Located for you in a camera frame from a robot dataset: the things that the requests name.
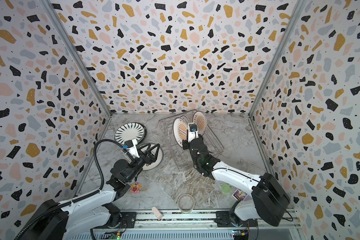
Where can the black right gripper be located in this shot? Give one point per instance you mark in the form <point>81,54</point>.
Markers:
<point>193,144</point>

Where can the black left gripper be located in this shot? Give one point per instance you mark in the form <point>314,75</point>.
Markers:
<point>148,159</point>

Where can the white striped plate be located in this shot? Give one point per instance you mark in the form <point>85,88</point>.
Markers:
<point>130,131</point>

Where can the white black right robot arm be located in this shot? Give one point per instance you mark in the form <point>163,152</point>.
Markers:
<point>269,200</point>

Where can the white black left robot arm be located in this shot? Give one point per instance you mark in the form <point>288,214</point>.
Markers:
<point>66,219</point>

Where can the orange sunburst plate front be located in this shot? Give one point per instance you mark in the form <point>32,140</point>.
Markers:
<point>180,131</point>

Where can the orange sunburst plate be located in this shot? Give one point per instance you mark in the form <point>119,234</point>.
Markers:
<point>200,120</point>
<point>180,131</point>

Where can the orange sunburst plate rear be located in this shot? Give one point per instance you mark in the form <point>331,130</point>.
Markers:
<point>200,120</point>

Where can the pink toy figure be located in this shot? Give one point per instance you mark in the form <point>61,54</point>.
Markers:
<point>135,188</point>

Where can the green round lid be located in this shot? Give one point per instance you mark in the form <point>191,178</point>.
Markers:
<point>226,189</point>

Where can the colourful card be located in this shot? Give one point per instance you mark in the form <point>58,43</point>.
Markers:
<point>239,195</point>

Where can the pink eraser block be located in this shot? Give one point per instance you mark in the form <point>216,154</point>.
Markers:
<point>157,213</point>

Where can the stainless wire dish rack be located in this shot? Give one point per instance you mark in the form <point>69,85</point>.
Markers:
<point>182,158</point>

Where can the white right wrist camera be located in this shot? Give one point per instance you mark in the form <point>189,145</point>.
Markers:
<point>193,132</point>

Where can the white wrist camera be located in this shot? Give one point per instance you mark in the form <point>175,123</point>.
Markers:
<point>130,148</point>
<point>193,132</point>

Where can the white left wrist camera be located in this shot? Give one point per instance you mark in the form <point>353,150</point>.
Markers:
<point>130,148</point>

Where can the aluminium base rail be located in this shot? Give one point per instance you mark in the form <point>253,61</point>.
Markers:
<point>196,225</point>

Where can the aluminium corner post left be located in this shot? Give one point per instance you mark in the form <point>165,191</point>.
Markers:
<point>53,16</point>

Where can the aluminium corner post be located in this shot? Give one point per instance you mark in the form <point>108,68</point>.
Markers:
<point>278,54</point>
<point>53,16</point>

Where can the aluminium corner post right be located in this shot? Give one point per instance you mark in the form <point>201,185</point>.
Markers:
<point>278,54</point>

